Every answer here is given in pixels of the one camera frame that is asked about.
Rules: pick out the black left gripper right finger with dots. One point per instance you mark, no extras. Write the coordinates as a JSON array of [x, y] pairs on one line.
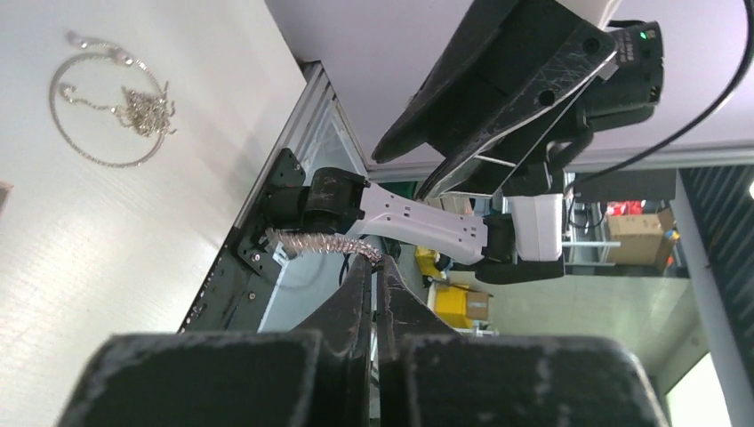
[[430, 375]]

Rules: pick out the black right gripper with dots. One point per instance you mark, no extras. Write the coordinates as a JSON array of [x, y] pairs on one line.
[[506, 104]]

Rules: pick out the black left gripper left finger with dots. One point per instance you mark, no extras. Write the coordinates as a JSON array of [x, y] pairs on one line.
[[314, 375]]

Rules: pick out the small silver earring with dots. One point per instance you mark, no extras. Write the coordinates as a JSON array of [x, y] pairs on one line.
[[321, 243]]

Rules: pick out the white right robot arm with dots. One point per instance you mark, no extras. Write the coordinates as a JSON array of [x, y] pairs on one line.
[[503, 239]]

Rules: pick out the yellow bin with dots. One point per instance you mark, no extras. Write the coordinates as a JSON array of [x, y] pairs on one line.
[[446, 300]]

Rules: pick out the brown cardboard box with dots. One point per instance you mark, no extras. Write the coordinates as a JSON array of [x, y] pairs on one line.
[[644, 239]]

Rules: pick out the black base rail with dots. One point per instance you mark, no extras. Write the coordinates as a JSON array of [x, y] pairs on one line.
[[240, 283]]

